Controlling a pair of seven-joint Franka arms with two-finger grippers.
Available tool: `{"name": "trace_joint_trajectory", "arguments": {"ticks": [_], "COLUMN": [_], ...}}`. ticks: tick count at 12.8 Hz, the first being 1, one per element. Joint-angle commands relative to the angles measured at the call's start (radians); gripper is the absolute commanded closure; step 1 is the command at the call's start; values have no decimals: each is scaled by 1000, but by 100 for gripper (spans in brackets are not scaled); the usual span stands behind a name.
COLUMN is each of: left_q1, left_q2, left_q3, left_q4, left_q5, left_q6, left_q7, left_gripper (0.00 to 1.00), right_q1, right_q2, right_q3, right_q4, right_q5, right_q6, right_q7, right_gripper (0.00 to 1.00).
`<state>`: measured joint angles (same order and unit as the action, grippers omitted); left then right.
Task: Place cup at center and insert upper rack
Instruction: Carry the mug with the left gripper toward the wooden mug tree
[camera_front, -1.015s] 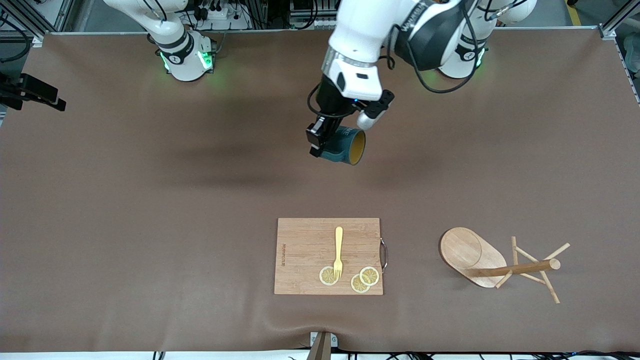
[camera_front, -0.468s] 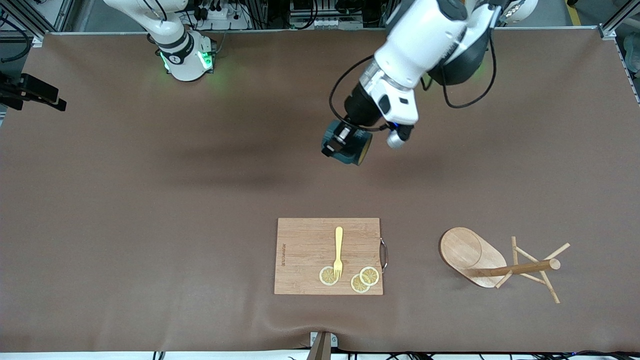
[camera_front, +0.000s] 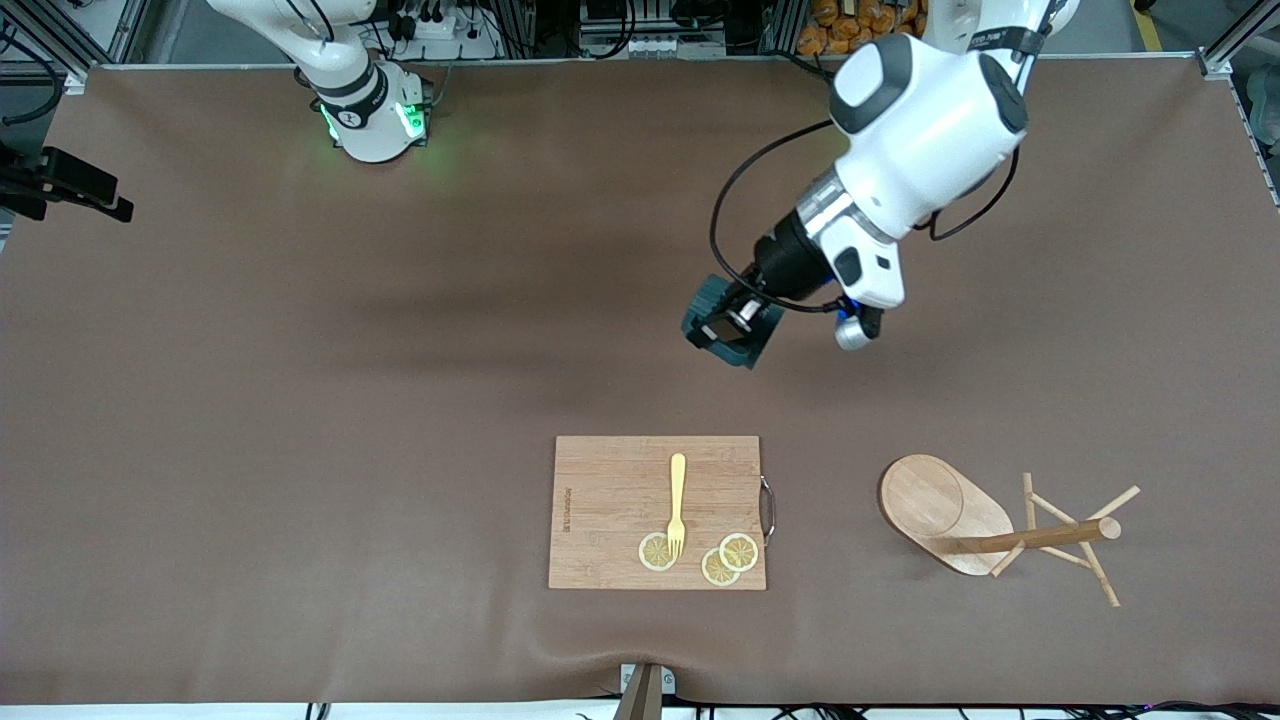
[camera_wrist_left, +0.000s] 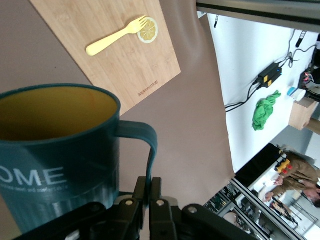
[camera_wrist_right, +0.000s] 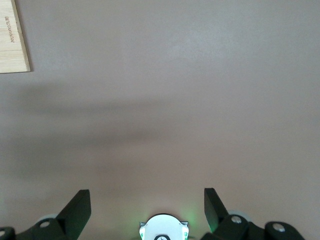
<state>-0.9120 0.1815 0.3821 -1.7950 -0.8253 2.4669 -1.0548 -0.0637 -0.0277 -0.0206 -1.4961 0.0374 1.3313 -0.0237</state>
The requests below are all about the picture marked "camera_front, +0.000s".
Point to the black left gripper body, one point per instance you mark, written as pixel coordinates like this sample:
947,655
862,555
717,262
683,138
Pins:
786,264

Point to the teal ceramic mug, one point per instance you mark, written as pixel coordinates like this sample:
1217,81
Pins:
745,350

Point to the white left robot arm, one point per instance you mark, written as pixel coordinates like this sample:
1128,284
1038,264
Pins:
930,130

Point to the wooden mug tree rack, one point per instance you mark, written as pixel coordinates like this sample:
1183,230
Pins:
930,500

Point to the yellow plastic fork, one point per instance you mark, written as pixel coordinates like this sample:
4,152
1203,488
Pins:
678,480

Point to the bamboo cutting board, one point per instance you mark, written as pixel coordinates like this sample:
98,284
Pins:
610,500

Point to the lemon slice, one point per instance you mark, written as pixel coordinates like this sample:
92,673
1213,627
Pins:
715,570
652,552
740,552

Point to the orange snack packets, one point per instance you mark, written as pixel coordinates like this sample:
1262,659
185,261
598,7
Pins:
820,35

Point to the brown table cover mat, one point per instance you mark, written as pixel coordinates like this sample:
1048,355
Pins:
250,450

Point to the white power strip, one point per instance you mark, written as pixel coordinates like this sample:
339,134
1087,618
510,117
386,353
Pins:
440,30

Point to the aluminium frame post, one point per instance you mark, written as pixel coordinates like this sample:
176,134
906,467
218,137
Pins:
1225,55
50,40

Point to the metal table edge bracket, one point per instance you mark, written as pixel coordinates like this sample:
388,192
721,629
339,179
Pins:
640,695

